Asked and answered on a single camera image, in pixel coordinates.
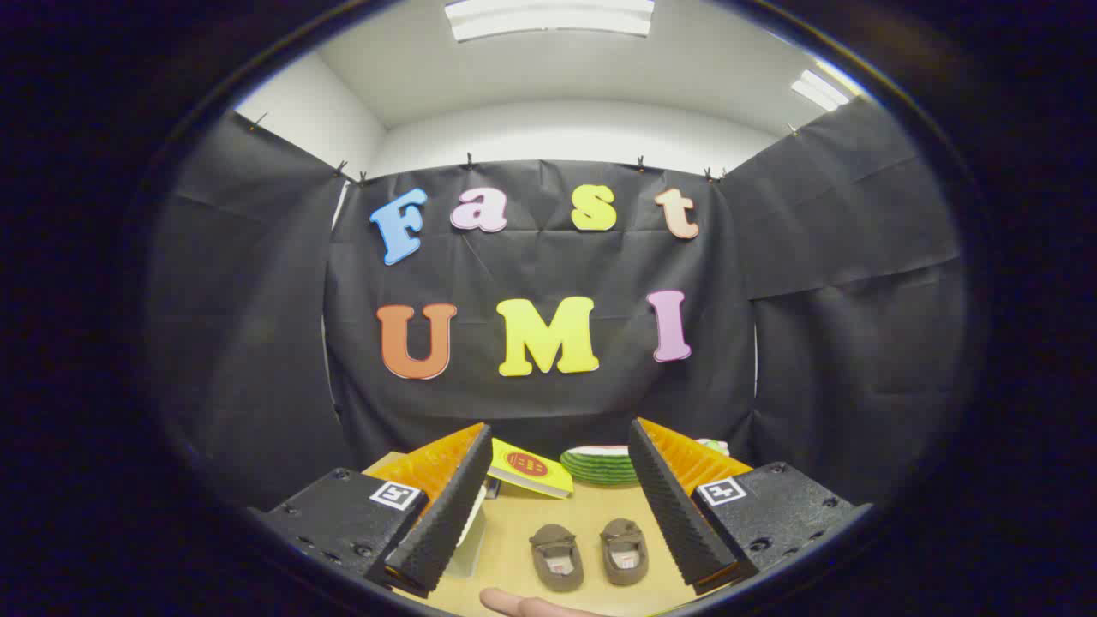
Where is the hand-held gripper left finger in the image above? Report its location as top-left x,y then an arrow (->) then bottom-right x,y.
249,422 -> 494,599

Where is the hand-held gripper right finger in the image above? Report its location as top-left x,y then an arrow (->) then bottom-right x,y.
628,417 -> 875,596

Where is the green fabric storage box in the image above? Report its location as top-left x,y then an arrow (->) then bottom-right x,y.
447,484 -> 488,579

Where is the brown fuzzy shoe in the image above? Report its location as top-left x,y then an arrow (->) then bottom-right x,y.
599,518 -> 650,587
530,524 -> 585,592

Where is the watermelon slice plush toy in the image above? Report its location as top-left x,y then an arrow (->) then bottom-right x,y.
560,444 -> 639,486

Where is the yellow book with red circle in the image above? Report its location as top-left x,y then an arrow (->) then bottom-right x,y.
487,438 -> 574,500

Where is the small ceiling light panel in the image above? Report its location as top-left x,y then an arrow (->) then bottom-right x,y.
790,69 -> 851,112

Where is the long ceiling light panel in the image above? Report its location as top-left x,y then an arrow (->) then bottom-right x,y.
444,0 -> 656,42

